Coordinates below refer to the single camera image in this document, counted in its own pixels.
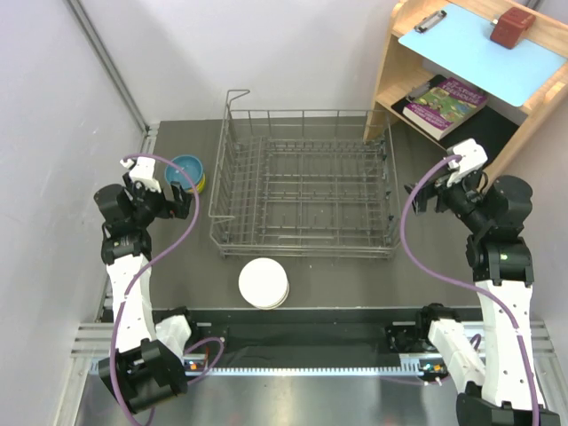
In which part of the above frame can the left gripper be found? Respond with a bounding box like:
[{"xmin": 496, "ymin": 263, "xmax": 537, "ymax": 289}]
[{"xmin": 123, "ymin": 172, "xmax": 193, "ymax": 226}]

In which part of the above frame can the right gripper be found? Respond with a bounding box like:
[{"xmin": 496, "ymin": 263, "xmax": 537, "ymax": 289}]
[{"xmin": 405, "ymin": 163, "xmax": 491, "ymax": 233}]

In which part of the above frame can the white bowl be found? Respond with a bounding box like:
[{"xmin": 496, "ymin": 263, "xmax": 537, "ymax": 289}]
[{"xmin": 238, "ymin": 257, "xmax": 288, "ymax": 307}]

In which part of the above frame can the tan speckled bowl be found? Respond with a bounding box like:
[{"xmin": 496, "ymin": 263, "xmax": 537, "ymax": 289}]
[{"xmin": 254, "ymin": 280, "xmax": 289, "ymax": 310}]

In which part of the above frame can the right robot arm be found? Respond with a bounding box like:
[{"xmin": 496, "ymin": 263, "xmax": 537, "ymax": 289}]
[{"xmin": 403, "ymin": 171, "xmax": 561, "ymax": 425}]

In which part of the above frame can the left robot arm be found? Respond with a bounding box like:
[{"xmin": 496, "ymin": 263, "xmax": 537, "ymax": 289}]
[{"xmin": 94, "ymin": 172, "xmax": 201, "ymax": 416}]

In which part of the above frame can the yellow-green bowl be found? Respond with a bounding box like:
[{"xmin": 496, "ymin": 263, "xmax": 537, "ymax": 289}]
[{"xmin": 185, "ymin": 174, "xmax": 206, "ymax": 193}]

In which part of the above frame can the blue bowl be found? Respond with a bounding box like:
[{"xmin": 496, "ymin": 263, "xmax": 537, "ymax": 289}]
[{"xmin": 164, "ymin": 154, "xmax": 204, "ymax": 189}]

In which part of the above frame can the aluminium corner profile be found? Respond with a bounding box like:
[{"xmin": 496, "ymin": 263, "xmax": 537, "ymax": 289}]
[{"xmin": 63, "ymin": 0, "xmax": 150, "ymax": 136}]

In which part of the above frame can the purple green book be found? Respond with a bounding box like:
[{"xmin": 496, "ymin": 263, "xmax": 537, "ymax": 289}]
[{"xmin": 402, "ymin": 77, "xmax": 487, "ymax": 141}]

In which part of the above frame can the light blue clipboard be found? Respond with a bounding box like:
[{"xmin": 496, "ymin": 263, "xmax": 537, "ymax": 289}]
[{"xmin": 399, "ymin": 4, "xmax": 567, "ymax": 107}]

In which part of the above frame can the wooden shelf unit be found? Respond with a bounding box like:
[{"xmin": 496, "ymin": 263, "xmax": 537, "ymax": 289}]
[{"xmin": 365, "ymin": 1, "xmax": 567, "ymax": 179}]

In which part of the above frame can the red-brown box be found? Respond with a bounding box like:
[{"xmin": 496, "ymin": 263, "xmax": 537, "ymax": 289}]
[{"xmin": 490, "ymin": 7, "xmax": 536, "ymax": 50}]

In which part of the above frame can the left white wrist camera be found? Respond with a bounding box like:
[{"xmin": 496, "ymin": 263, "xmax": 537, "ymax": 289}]
[{"xmin": 120, "ymin": 156, "xmax": 162, "ymax": 193}]

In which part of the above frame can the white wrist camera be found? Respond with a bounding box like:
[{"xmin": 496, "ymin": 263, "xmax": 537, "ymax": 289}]
[
  {"xmin": 120, "ymin": 156, "xmax": 162, "ymax": 193},
  {"xmin": 446, "ymin": 138, "xmax": 488, "ymax": 187}
]

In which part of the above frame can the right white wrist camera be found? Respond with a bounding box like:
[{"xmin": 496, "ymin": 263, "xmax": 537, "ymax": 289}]
[{"xmin": 446, "ymin": 138, "xmax": 488, "ymax": 187}]

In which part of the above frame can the grey wire dish rack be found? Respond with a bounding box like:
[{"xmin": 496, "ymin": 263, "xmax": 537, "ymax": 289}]
[{"xmin": 209, "ymin": 90, "xmax": 400, "ymax": 259}]

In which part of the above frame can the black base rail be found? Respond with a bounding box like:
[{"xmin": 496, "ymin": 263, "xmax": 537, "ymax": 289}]
[{"xmin": 183, "ymin": 308, "xmax": 429, "ymax": 369}]

